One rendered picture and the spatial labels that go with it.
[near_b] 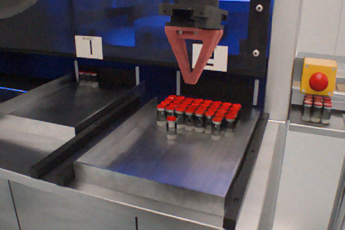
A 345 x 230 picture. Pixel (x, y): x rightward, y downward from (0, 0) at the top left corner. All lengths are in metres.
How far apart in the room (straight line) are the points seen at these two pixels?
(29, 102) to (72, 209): 0.47
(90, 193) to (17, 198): 0.90
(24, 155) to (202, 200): 0.37
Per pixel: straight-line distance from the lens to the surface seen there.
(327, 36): 5.45
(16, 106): 0.96
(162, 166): 0.63
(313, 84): 0.77
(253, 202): 0.56
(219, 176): 0.60
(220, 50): 0.81
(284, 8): 0.77
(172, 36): 0.44
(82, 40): 0.97
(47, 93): 1.04
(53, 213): 1.36
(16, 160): 0.71
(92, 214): 1.24
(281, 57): 0.79
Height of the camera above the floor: 1.21
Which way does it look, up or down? 21 degrees down
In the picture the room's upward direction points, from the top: straight up
